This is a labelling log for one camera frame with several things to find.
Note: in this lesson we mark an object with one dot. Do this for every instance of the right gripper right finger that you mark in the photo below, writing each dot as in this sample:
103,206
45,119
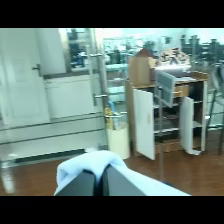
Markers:
116,183

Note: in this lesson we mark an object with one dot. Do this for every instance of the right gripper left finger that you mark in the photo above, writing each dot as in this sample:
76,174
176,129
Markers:
81,185

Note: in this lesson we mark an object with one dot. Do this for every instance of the light blue T-shirt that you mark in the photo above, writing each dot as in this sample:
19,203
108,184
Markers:
86,163

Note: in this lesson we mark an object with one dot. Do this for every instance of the cream waste bin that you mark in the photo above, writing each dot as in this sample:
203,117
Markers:
118,141

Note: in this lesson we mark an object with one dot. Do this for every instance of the wooden shelf cabinet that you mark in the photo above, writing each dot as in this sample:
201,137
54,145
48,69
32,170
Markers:
166,140

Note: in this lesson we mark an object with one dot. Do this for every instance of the white door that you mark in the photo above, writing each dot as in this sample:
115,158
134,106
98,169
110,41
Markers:
20,76

